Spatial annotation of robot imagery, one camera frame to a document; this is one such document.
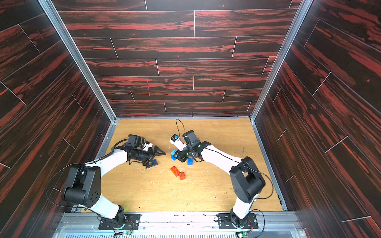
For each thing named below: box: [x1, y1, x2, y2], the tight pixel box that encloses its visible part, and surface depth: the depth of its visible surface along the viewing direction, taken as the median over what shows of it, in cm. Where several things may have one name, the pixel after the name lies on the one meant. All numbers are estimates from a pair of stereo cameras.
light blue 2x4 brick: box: [170, 149, 178, 161], surface depth 86 cm
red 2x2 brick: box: [178, 171, 187, 181], surface depth 88 cm
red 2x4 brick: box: [170, 165, 180, 178], surface depth 92 cm
